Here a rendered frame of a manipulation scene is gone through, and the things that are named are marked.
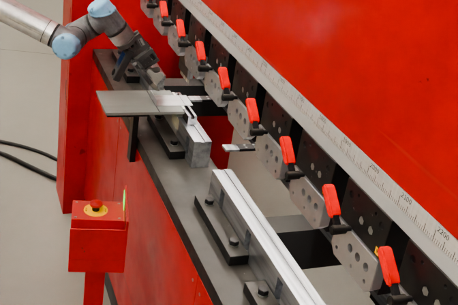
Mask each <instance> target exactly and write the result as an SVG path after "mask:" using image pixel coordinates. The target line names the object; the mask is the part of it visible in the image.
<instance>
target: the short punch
mask: <svg viewBox="0 0 458 305"><path fill-rule="evenodd" d="M184 58H185V57H184V56H180V57H179V69H180V70H181V72H180V74H181V75H182V76H183V78H184V79H185V81H186V82H187V83H188V84H189V80H190V79H192V78H193V74H192V73H191V72H190V70H188V68H187V67H186V66H185V59H184Z"/></svg>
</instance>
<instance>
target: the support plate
mask: <svg viewBox="0 0 458 305"><path fill-rule="evenodd" d="M152 92H153V94H154V95H173V94H172V93H171V91H152ZM95 93H96V95H97V97H98V99H99V101H100V103H101V106H102V108H103V110H104V113H105V115H106V116H120V115H158V114H184V113H185V112H184V110H183V109H182V107H181V106H157V107H158V109H159V111H160V112H159V111H158V109H157V108H156V106H155V104H154V103H153V101H152V99H151V98H150V96H149V94H148V93H147V91H96V92H95Z"/></svg>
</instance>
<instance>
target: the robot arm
mask: <svg viewBox="0 0 458 305"><path fill-rule="evenodd" d="M87 11H88V14H86V15H84V16H83V17H81V18H79V19H77V20H75V21H74V22H71V23H69V24H67V25H66V26H65V27H64V26H63V25H60V24H59V23H57V22H55V21H53V20H51V19H49V18H47V17H45V16H43V15H42V14H40V13H38V12H36V11H34V10H32V9H30V8H29V7H27V6H25V5H23V4H21V3H19V2H17V1H15V0H0V22H2V23H4V24H6V25H8V26H10V27H12V28H14V29H16V30H18V31H20V32H21V33H24V34H25V35H28V36H29V37H32V38H33V39H36V40H37V41H39V42H41V43H43V44H45V45H47V46H49V47H51V48H52V51H53V52H54V53H55V55H56V56H57V57H59V58H60V59H64V60H68V59H71V58H73V57H75V56H76V55H77V54H78V53H79V52H80V50H81V49H82V48H83V47H84V46H85V45H86V44H87V42H88V41H90V40H91V39H93V38H95V37H97V36H98V35H101V34H102V33H105V34H106V35H107V36H108V38H109V39H110V41H111V42H112V43H113V44H114V45H115V46H116V47H117V48H118V49H119V50H122V52H121V54H120V56H119V58H118V60H117V62H116V64H115V66H114V68H113V70H112V72H111V74H110V75H111V76H112V79H113V80H114V81H117V82H120V80H121V78H122V76H123V74H124V72H125V70H126V69H127V66H128V65H129V63H131V64H132V65H133V66H134V68H135V69H136V71H137V72H138V73H140V74H141V75H142V77H143V78H144V79H145V80H146V81H147V83H148V84H149V85H150V86H151V88H152V89H153V90H156V91H159V89H158V87H157V84H158V83H159V81H160V80H161V79H162V78H163V77H164V74H163V73H162V72H160V68H159V67H151V66H152V65H154V64H156V63H157V62H158V61H160V60H159V59H158V57H157V55H156V53H155V52H154V50H153V49H152V47H150V44H149V43H148V42H147V41H145V40H144V38H143V37H142V36H141V34H140V33H139V31H138V30H136V31H134V32H133V31H132V29H131V28H130V26H129V25H128V24H127V23H126V21H125V20H124V18H123V17H122V15H120V13H119V12H118V10H117V9H116V7H115V6H114V5H113V4H112V3H111V2H110V0H95V1H93V2H92V3H91V4H90V5H89V6H88V8H87ZM145 70H146V71H145Z"/></svg>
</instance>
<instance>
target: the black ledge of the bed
mask: <svg viewBox="0 0 458 305"><path fill-rule="evenodd" d="M113 50H119V49H93V57H92V58H93V60H94V62H95V64H96V66H97V68H98V70H99V72H100V74H101V76H102V78H103V80H104V83H105V85H106V87H107V89H108V90H109V91H144V89H143V87H142V86H141V84H140V83H127V82H126V81H125V79H124V77H123V76H122V78H121V80H120V82H117V81H114V80H113V79H112V76H111V75H110V74H111V72H112V70H113V68H114V66H115V64H116V63H115V61H114V59H113V58H112V51H113ZM136 148H137V150H138V152H139V154H140V156H141V158H142V160H143V162H144V164H145V166H146V168H147V170H148V172H149V174H150V176H151V179H152V181H153V183H154V185H155V187H156V189H157V191H158V193H159V195H160V197H161V199H162V201H163V203H164V205H165V207H166V209H167V211H168V214H169V215H170V218H171V219H172V222H173V223H174V226H175V227H176V229H177V231H178V233H179V235H180V237H181V239H182V242H183V244H184V246H185V248H186V250H187V252H188V254H189V256H190V258H191V260H192V262H193V264H194V266H195V268H196V270H197V272H198V275H199V277H200V279H201V281H202V283H203V285H204V287H205V289H206V291H207V293H208V295H209V297H210V299H211V301H212V303H213V305H250V303H249V301H248V300H247V298H246V296H245V294H244V293H243V289H244V285H245V283H246V282H252V281H258V279H257V278H256V275H255V274H254V272H253V271H252V269H251V268H250V266H249V264H248V263H247V264H243V265H236V266H229V265H228V264H227V262H226V260H225V259H224V256H223V255H222V253H221V251H220V249H219V247H218V246H217V244H216V242H215V241H214V239H213V237H212V235H211V233H210V231H209V230H208V228H207V226H206V224H205V223H204V221H203V219H202V217H201V216H200V213H199V212H198V210H197V208H196V206H195V205H194V199H195V195H208V194H209V189H210V183H211V175H212V170H218V168H217V167H216V165H215V164H214V162H213V161H212V159H211V158H210V157H209V166H208V167H195V168H191V167H190V166H189V164H188V162H187V161H186V159H169V158H168V156H167V154H166V153H165V151H164V149H163V147H162V145H161V144H160V142H159V140H158V138H157V136H156V135H155V133H154V131H153V130H152V128H151V126H150V124H149V122H148V120H147V116H139V123H138V137H137V144H136Z"/></svg>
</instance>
